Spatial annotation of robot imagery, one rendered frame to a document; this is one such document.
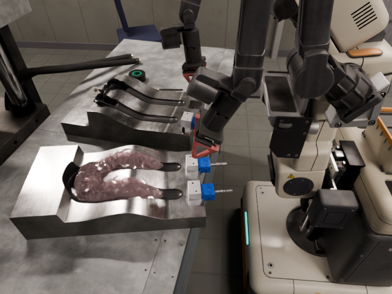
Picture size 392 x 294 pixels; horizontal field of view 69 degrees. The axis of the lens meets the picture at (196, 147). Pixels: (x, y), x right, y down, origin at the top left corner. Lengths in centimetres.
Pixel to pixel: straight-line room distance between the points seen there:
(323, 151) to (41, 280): 87
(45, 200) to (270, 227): 103
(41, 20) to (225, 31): 209
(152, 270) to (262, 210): 87
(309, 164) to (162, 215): 51
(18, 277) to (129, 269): 27
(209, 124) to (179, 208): 26
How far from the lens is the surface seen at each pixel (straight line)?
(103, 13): 363
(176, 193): 86
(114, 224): 84
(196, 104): 115
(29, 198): 89
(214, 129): 70
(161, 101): 116
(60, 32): 393
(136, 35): 294
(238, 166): 211
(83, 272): 85
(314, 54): 60
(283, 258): 144
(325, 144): 101
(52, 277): 87
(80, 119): 118
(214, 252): 172
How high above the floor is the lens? 154
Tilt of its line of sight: 44 degrees down
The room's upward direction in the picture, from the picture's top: straight up
